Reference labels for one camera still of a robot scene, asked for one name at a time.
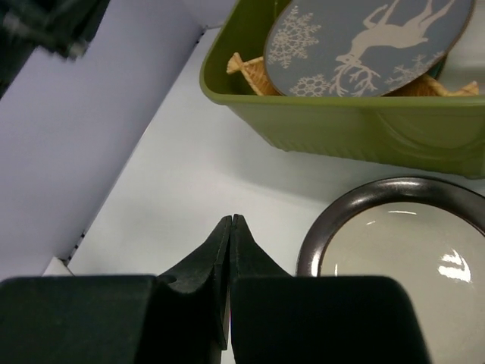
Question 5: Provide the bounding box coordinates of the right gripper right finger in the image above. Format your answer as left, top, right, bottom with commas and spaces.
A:
229, 215, 289, 341

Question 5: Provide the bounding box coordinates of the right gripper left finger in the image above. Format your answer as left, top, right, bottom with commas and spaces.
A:
157, 215, 232, 351

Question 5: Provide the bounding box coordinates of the brown rimmed cream plate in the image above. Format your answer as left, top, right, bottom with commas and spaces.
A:
296, 177, 484, 363

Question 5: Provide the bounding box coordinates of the grey deer pattern plate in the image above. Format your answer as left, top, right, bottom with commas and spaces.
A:
263, 0, 475, 97

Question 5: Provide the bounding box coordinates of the orange leaf shaped dish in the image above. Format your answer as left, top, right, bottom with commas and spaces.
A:
226, 52, 479, 97

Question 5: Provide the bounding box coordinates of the green plastic bin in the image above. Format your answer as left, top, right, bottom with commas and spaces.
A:
200, 1, 484, 179

